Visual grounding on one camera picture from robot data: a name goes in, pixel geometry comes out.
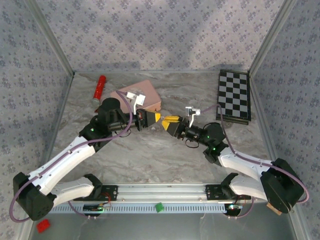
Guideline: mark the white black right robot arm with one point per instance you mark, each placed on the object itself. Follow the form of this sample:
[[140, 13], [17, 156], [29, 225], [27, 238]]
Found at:
[[240, 162]]

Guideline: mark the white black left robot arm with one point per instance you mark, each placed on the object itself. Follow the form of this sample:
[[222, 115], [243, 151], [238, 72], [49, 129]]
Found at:
[[62, 160]]

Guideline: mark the pink cartoon couple box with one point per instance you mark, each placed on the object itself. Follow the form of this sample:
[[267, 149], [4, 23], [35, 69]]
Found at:
[[150, 95]]

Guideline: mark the red cylindrical tube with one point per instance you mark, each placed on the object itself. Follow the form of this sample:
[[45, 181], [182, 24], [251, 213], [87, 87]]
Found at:
[[100, 87]]

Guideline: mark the black white checkerboard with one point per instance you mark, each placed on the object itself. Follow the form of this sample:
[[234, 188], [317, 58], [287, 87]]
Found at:
[[232, 95]]

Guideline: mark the green block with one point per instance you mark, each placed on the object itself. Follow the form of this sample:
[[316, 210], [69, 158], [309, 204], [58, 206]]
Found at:
[[159, 207]]

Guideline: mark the small circuit board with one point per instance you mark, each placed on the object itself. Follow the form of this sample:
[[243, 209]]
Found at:
[[96, 207], [233, 207]]

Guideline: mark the small wooden piece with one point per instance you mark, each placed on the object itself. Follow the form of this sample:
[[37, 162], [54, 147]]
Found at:
[[273, 208]]

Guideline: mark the red block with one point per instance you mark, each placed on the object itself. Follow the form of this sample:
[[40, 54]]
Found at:
[[43, 225]]

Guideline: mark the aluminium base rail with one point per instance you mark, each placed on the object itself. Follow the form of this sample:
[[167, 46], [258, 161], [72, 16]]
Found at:
[[160, 191]]

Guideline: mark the metal rail with ruler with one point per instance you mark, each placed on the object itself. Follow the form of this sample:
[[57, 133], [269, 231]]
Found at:
[[140, 208]]

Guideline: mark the aluminium frame bar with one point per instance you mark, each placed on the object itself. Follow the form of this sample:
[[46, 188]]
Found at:
[[272, 37], [50, 37]]

